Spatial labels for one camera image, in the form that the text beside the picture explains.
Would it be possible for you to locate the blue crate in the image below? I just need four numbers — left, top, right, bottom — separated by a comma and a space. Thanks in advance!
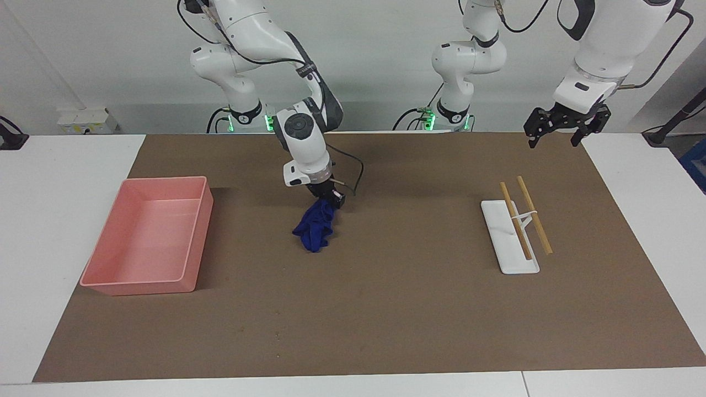
679, 138, 706, 195

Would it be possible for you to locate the black clamp mount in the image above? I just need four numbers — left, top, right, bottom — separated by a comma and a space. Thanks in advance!
0, 115, 30, 151

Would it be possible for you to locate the blue towel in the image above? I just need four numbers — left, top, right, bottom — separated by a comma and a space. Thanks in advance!
292, 198, 339, 254

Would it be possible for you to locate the brown table mat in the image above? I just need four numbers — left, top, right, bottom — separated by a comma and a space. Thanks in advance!
31, 132, 706, 384

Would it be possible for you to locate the black stand pole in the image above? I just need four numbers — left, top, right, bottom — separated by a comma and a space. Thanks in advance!
642, 87, 706, 147

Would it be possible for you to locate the black left base cable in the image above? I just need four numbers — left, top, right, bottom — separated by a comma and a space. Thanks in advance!
392, 83, 445, 132

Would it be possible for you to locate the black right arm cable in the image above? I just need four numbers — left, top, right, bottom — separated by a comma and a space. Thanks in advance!
176, 0, 365, 197

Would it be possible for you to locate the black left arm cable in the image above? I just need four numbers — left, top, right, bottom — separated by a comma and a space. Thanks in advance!
617, 8, 693, 90

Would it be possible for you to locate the pink plastic bin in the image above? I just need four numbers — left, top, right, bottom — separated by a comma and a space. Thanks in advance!
79, 176, 215, 297

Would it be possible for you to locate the black base cable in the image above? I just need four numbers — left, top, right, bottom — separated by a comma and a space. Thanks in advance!
206, 107, 233, 135
392, 83, 445, 132

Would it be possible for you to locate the black right base cable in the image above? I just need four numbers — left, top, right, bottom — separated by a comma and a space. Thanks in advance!
206, 107, 233, 135

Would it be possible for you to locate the wooden dowel rod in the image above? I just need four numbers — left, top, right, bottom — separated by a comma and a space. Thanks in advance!
500, 181, 533, 261
516, 176, 553, 256

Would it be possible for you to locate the white towel rack base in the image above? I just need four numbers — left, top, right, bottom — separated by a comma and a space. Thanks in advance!
480, 199, 541, 275

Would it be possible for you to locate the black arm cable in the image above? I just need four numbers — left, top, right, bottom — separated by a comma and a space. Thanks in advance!
617, 8, 693, 90
176, 0, 365, 197

